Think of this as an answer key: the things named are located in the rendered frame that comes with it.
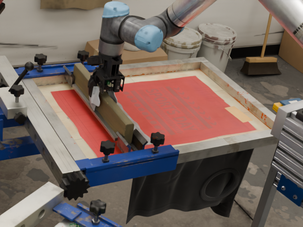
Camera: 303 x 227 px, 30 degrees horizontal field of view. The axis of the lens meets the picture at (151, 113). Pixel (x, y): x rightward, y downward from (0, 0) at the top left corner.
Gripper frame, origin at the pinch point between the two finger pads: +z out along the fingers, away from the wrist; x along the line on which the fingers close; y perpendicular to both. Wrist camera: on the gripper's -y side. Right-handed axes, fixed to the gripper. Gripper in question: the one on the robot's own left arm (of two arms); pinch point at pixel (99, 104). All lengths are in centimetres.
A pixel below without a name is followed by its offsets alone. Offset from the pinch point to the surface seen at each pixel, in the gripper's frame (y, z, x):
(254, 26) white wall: -199, 73, 244
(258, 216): 13, 58, 76
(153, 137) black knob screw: 28.6, -5.5, 3.5
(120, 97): -11.0, 5.3, 13.6
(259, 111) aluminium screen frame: 14, 2, 57
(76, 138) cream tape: 9.2, 5.2, -11.3
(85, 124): 2.7, 5.2, -5.5
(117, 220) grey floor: -44, 101, 43
